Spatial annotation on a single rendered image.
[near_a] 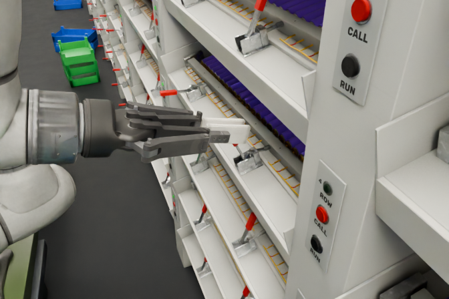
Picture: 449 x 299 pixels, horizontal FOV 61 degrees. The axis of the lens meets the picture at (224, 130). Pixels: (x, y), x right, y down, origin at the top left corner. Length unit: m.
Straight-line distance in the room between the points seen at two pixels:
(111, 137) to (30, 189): 0.65
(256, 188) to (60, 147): 0.29
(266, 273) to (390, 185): 0.45
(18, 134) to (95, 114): 0.09
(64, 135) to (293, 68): 0.28
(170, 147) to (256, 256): 0.34
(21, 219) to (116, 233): 0.55
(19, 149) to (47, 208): 0.69
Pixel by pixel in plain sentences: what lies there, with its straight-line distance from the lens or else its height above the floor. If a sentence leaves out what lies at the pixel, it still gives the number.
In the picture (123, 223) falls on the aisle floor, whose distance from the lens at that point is 1.63.
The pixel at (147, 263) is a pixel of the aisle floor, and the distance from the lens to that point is 1.48.
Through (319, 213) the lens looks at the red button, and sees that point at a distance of 0.39.
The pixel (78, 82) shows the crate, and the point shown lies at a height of 0.03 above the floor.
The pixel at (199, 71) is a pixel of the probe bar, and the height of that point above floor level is 0.79.
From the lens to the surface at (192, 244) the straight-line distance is 1.30.
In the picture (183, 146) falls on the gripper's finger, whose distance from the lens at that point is 0.50.
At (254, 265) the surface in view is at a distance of 0.74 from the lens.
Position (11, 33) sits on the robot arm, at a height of 1.03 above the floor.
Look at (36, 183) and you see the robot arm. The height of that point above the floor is 0.49.
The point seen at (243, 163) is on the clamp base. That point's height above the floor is 0.78.
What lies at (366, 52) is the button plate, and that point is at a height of 1.04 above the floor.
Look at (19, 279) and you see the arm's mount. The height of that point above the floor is 0.25.
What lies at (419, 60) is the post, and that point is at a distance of 0.28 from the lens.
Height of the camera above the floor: 1.14
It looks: 33 degrees down
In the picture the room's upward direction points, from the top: straight up
